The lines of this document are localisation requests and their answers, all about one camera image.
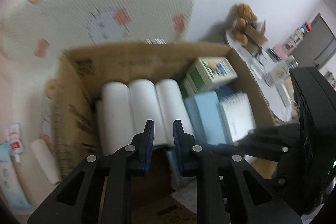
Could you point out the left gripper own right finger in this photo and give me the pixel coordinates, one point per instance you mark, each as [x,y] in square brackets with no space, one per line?
[229,189]

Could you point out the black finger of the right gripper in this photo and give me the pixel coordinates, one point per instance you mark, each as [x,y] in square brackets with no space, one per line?
[269,143]

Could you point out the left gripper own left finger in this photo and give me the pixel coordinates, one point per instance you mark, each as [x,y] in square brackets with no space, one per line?
[112,173]

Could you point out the small white paper roll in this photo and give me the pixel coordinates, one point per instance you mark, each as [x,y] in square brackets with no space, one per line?
[46,161]

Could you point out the red white sachet pouch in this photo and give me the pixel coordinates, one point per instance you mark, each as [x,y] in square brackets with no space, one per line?
[13,136]

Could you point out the round white side table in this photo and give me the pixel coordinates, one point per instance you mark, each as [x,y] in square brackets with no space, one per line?
[277,96]

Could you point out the white spiral notebook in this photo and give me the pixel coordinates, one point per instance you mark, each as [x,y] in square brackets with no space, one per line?
[237,116]

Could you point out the white paper receipt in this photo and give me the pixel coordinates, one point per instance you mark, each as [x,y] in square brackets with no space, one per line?
[187,196]

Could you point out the brown cardboard box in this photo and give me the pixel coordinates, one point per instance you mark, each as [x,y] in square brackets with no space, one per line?
[84,70]

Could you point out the clear plastic bottle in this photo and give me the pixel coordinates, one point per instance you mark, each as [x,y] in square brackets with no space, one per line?
[280,72]

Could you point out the white paper roll in box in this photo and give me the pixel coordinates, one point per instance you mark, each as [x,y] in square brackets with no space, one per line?
[117,116]

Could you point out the light blue box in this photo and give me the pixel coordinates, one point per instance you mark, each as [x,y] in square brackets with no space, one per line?
[205,118]

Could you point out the light blue wipes pack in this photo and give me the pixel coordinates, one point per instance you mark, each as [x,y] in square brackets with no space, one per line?
[11,186]

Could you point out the green white carton box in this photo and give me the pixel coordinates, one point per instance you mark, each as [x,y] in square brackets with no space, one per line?
[206,74]

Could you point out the grey cabinet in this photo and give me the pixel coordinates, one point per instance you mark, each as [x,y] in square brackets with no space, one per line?
[317,47]

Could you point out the small cardboard box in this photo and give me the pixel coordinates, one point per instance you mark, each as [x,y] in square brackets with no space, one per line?
[256,39]

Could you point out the pink cartoon print mat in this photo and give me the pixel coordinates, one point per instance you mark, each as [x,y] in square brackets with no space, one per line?
[15,98]

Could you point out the brown teddy bear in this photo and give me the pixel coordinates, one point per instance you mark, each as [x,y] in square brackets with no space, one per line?
[245,16]

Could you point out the cream cartoon print mat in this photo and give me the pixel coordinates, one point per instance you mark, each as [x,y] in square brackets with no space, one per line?
[81,22]

